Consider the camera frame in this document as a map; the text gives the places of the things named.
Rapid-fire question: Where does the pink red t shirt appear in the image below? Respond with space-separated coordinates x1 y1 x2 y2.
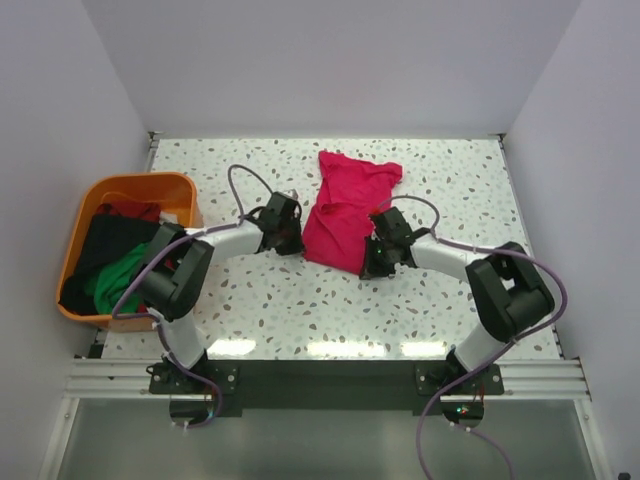
302 151 403 275

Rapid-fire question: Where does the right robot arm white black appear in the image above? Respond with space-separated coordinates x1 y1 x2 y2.
360 207 555 378

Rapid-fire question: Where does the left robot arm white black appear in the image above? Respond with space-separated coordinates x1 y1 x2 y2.
131 191 304 371

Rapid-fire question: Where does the orange plastic bin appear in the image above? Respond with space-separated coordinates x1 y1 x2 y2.
56 172 203 332

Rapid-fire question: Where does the white cloth in bin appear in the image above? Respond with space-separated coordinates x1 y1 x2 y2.
158 211 178 224

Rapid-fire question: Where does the dark red t shirt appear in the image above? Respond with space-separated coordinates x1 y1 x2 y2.
102 201 161 223

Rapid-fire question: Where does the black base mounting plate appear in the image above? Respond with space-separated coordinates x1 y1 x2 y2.
149 358 504 419

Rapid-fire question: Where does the black t shirt in bin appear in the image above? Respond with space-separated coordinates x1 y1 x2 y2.
59 203 160 316

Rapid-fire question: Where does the green t shirt in bin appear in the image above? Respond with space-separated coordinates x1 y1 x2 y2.
82 243 148 315

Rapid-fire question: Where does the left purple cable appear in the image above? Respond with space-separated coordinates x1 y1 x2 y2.
110 163 281 431

